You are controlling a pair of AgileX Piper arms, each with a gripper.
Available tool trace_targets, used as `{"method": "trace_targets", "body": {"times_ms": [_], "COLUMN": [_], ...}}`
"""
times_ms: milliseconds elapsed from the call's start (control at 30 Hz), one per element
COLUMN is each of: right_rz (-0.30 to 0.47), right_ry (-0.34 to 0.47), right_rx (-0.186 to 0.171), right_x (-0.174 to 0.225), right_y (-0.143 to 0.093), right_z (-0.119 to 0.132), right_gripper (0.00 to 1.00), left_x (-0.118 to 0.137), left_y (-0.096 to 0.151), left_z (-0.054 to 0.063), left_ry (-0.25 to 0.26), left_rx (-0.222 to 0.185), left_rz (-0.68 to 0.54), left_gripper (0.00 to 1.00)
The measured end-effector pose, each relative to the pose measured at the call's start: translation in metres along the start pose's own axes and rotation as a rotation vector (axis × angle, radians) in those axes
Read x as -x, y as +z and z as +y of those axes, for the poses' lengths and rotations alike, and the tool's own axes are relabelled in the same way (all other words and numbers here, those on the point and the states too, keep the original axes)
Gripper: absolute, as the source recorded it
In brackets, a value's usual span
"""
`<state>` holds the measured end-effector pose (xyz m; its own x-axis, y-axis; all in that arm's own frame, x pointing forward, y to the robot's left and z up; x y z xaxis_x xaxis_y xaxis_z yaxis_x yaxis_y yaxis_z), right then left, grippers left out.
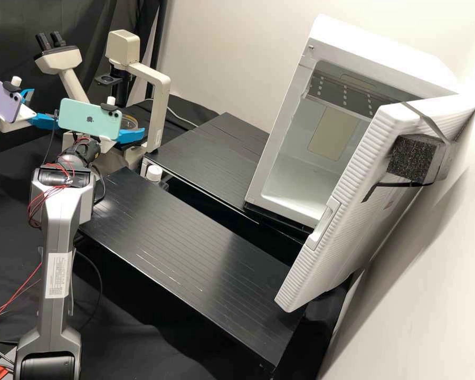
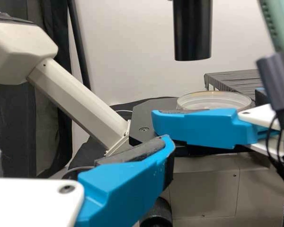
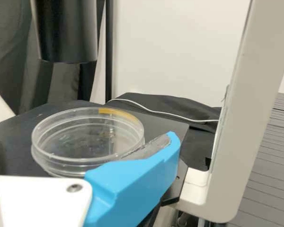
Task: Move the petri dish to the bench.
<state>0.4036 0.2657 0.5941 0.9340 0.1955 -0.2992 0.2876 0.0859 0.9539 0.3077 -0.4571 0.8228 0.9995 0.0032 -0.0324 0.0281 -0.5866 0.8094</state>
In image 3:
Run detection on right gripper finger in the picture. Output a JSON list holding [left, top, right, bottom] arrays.
[[81, 131, 181, 227]]

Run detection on white cable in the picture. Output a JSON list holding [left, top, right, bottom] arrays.
[[106, 98, 222, 124]]

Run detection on cream microscope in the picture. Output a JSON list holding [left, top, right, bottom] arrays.
[[0, 0, 284, 227]]

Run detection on petri dish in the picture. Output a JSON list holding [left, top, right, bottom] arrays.
[[31, 106, 145, 178]]

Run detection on black platform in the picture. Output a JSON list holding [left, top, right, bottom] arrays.
[[236, 92, 284, 227]]

